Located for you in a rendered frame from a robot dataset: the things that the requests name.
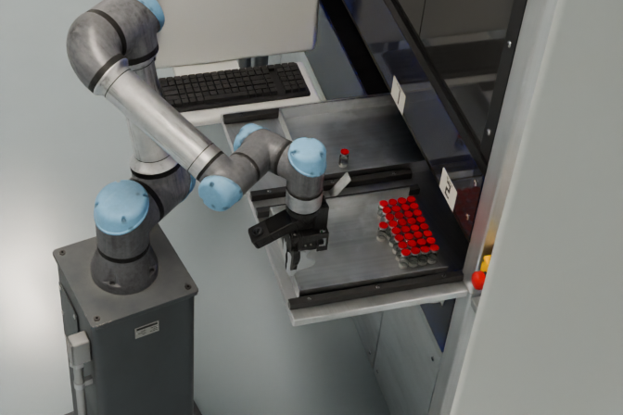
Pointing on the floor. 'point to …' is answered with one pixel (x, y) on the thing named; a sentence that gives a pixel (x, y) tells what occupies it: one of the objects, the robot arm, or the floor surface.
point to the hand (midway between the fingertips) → (287, 270)
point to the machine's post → (502, 161)
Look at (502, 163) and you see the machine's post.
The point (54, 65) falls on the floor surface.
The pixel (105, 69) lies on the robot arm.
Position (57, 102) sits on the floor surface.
